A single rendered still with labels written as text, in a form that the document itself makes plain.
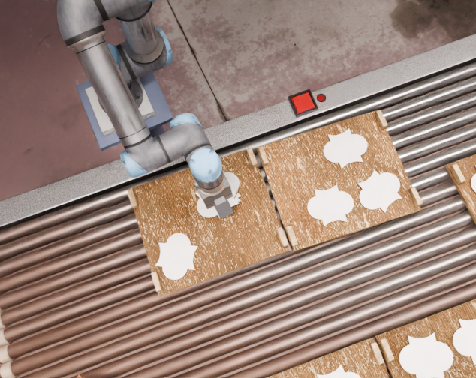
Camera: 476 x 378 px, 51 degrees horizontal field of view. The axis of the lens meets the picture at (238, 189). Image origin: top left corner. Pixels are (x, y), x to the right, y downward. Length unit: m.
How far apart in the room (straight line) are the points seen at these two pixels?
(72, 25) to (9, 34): 2.09
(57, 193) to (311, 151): 0.82
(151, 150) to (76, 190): 0.47
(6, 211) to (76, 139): 1.14
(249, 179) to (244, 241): 0.20
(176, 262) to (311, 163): 0.52
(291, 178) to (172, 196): 0.37
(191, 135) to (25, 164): 1.71
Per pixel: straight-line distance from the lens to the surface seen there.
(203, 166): 1.19
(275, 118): 1.64
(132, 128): 1.23
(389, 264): 1.54
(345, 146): 1.58
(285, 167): 1.55
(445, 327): 1.54
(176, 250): 1.50
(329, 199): 1.52
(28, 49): 3.18
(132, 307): 1.53
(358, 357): 1.48
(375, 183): 1.56
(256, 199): 1.52
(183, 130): 1.26
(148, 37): 1.44
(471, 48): 1.89
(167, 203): 1.54
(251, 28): 2.94
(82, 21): 1.20
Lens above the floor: 2.39
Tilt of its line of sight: 72 degrees down
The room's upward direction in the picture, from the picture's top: 10 degrees counter-clockwise
